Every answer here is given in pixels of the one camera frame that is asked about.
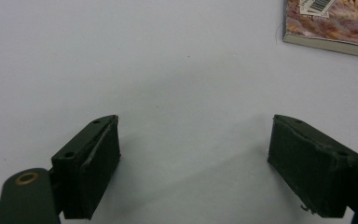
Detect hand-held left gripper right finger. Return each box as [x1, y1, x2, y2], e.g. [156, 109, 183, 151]
[267, 114, 358, 218]

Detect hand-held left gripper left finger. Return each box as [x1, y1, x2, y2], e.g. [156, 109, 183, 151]
[50, 114, 121, 220]

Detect glossy magazine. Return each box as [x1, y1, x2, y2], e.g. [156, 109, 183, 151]
[282, 0, 358, 60]

